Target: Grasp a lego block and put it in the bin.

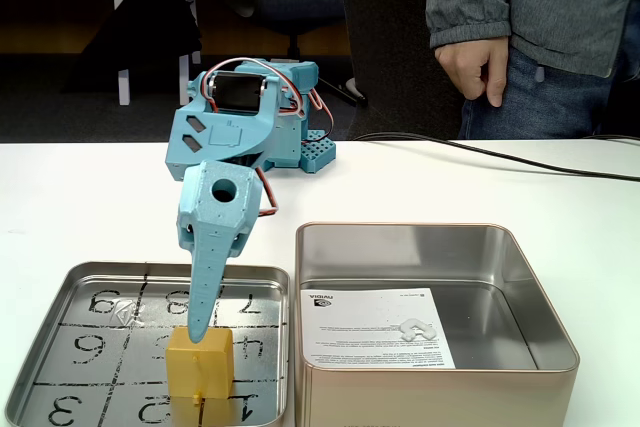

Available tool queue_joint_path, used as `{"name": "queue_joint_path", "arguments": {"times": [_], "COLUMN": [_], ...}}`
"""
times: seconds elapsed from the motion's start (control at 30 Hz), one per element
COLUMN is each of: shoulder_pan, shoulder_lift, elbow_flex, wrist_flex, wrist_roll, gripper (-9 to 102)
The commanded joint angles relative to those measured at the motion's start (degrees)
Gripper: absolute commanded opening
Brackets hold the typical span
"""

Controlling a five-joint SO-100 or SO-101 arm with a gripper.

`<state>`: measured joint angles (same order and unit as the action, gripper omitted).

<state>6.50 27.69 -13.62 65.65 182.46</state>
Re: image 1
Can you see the metal tin bin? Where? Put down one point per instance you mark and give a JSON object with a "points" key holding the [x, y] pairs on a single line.
{"points": [[525, 397]]}

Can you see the white putty blob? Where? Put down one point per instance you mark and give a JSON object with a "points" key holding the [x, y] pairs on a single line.
{"points": [[417, 331]]}

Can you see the yellow lego block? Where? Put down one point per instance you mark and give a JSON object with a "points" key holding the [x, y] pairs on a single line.
{"points": [[200, 367]]}

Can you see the numbered metal tin lid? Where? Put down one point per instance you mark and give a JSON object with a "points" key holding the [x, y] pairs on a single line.
{"points": [[90, 347]]}

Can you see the clear plastic piece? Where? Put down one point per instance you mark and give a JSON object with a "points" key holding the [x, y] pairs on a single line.
{"points": [[127, 313]]}

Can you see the white desk leg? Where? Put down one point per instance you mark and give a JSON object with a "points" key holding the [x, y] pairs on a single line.
{"points": [[186, 72], [122, 47]]}

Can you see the dark fabric office chair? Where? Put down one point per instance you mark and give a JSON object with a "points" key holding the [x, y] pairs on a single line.
{"points": [[385, 47]]}

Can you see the person's hand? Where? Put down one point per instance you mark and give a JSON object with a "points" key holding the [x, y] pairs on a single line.
{"points": [[470, 67]]}

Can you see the person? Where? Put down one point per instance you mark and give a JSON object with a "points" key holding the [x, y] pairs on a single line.
{"points": [[560, 2]]}

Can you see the white printed paper sheet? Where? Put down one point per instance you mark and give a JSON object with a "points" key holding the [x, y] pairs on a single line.
{"points": [[360, 332]]}

